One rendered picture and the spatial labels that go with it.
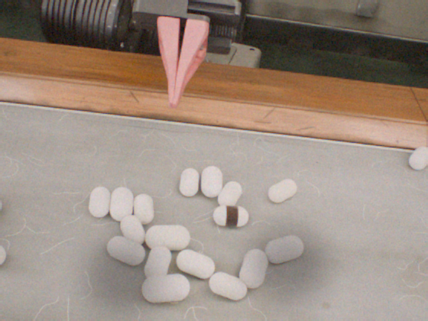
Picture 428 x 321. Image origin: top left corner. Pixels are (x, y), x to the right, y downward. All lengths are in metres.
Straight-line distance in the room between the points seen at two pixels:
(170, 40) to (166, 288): 0.22
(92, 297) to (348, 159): 0.33
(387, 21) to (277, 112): 2.06
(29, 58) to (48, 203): 0.24
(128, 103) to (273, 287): 0.29
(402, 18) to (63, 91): 2.18
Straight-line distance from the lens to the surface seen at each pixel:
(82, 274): 0.46
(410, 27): 2.71
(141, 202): 0.49
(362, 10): 2.59
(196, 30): 0.50
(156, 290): 0.42
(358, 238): 0.53
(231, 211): 0.49
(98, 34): 0.84
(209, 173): 0.53
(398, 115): 0.69
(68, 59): 0.70
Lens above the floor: 1.09
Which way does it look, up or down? 38 degrees down
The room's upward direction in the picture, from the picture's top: 8 degrees clockwise
